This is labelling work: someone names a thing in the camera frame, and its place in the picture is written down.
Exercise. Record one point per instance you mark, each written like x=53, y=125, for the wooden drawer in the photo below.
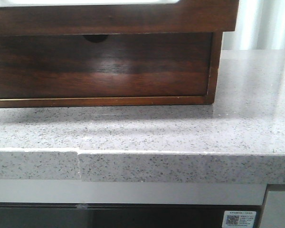
x=185, y=16
x=104, y=69

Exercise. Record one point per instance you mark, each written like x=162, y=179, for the dark wooden drawer cabinet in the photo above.
x=213, y=66

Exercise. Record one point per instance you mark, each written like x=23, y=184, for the white QR code sticker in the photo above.
x=239, y=219

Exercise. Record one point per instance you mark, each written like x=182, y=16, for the grey window curtain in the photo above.
x=260, y=25

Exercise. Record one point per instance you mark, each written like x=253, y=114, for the grey cabinet door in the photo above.
x=274, y=207

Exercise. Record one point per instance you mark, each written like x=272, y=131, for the white tray on cabinet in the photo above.
x=31, y=3

